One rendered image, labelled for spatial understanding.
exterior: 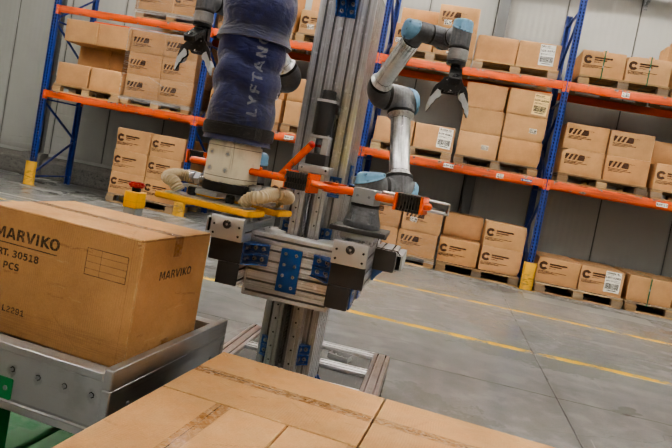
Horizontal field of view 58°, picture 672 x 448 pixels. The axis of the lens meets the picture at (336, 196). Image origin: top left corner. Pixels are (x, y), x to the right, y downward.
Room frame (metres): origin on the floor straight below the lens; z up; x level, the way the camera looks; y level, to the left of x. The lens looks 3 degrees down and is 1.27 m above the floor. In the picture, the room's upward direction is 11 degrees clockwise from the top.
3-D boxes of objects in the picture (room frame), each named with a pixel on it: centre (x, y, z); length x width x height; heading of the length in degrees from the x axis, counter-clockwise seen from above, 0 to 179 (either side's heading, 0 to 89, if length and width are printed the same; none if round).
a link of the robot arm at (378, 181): (2.44, -0.13, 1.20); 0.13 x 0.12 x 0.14; 110
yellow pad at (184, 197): (1.84, 0.38, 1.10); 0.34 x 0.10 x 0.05; 69
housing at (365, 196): (1.76, -0.09, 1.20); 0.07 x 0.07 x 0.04; 69
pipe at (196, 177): (1.93, 0.34, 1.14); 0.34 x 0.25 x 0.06; 69
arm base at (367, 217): (2.44, -0.12, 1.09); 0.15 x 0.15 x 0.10
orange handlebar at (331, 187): (1.97, 0.12, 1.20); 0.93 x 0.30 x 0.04; 69
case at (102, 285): (2.03, 0.76, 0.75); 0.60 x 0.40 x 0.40; 74
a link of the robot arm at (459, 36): (2.23, -0.34, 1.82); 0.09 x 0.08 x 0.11; 20
